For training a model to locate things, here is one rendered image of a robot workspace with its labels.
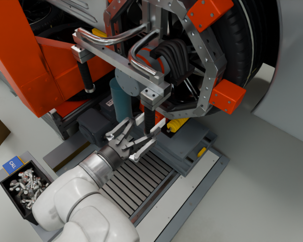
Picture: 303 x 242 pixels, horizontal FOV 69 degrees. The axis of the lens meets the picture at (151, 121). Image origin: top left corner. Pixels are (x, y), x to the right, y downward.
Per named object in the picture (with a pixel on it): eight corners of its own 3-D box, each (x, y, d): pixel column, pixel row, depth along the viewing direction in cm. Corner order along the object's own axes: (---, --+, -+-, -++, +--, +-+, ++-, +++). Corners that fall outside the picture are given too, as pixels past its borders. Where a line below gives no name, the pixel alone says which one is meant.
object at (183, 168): (215, 142, 156) (218, 134, 148) (184, 178, 139) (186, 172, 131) (160, 107, 176) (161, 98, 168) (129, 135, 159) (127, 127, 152)
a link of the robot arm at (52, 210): (85, 177, 67) (112, 202, 60) (40, 217, 60) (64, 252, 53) (70, 156, 60) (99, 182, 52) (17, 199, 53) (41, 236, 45)
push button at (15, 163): (25, 166, 103) (23, 163, 102) (11, 176, 100) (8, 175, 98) (18, 157, 106) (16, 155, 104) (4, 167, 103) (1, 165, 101)
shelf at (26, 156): (82, 211, 94) (81, 209, 92) (47, 245, 87) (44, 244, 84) (30, 153, 112) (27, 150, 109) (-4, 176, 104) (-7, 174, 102)
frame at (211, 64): (205, 130, 101) (245, 11, 58) (197, 139, 98) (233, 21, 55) (123, 77, 123) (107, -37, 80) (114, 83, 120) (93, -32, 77)
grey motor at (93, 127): (145, 125, 165) (145, 91, 137) (103, 163, 146) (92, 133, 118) (129, 112, 172) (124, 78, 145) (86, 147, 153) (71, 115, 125)
